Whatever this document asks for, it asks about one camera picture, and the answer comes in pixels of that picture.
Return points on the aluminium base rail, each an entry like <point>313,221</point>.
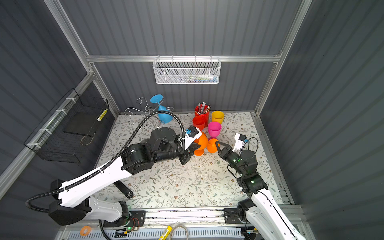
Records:
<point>194,216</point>

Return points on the black wire side basket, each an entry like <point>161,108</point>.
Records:
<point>74,133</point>

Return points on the yellow wine glass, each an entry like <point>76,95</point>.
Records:
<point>218,116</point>

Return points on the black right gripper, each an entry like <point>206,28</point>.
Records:
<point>221,152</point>

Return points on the white wire wall basket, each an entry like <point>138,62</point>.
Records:
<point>187,73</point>

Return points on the chrome wine glass rack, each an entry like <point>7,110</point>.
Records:
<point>148,109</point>

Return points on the yellow marker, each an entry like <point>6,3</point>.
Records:
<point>166,233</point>

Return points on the red wine glass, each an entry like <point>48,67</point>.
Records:
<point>199,122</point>

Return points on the orange wine glass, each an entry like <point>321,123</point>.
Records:
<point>205,143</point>
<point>199,152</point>

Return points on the black stapler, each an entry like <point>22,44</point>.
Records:
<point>124,189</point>

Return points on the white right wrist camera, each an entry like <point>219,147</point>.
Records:
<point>240,141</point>

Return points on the pink wine glass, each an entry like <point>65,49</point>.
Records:
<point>214,129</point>

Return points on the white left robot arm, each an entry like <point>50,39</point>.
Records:
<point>76,201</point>

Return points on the pencils in red cup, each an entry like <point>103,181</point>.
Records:
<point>202,108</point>

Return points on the blue wine glass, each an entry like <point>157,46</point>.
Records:
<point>158,99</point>

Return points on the red pencil cup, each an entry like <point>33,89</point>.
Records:
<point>206,116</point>

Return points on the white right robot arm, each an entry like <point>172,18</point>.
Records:
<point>259,209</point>

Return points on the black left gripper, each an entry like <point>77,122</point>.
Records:
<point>187,152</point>

